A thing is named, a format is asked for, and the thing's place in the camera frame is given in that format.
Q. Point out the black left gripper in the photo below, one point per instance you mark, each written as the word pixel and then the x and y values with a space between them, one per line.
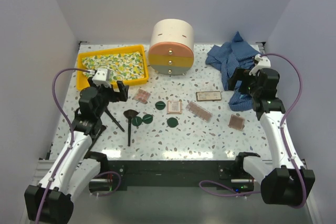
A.
pixel 116 96

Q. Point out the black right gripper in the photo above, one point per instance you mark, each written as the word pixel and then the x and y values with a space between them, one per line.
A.
pixel 242 74

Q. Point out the long brown labelled palette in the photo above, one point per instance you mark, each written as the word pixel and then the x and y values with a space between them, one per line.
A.
pixel 208 96

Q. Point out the long clear brown eyeshadow palette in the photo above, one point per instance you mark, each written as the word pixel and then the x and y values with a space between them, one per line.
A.
pixel 198 111

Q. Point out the square peach compact labelled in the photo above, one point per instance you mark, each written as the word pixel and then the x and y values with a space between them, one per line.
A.
pixel 174 107

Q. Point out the round cream drawer organizer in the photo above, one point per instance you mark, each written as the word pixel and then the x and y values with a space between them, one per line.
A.
pixel 171 50

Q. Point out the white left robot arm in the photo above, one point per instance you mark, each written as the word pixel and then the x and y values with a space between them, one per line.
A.
pixel 52 199

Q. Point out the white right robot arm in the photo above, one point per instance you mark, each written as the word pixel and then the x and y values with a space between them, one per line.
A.
pixel 287 181

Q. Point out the black thin makeup brush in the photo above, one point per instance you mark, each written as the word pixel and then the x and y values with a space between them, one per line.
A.
pixel 114 120

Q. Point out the black fan makeup brush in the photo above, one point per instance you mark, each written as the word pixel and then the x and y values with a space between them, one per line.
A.
pixel 130 114

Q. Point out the nine-pan orange eyeshadow palette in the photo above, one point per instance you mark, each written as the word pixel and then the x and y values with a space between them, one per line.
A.
pixel 142 96

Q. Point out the blue checkered cloth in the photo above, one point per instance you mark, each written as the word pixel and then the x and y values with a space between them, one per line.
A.
pixel 226 58

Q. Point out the lemon print cloth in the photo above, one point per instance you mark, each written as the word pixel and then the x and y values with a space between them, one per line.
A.
pixel 122 67

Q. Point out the green powder puff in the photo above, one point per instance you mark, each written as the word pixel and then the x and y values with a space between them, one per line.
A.
pixel 160 105
pixel 147 118
pixel 137 121
pixel 172 122

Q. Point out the small brown square palette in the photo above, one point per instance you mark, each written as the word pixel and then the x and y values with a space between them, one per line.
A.
pixel 236 122

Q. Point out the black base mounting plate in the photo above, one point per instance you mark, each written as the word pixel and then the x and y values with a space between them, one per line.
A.
pixel 180 174

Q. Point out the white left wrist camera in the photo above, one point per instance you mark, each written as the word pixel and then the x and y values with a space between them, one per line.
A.
pixel 102 78

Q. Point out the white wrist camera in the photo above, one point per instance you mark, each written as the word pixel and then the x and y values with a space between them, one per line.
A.
pixel 261 62
pixel 102 78

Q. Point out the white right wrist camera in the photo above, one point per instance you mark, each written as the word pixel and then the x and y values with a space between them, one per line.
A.
pixel 261 62

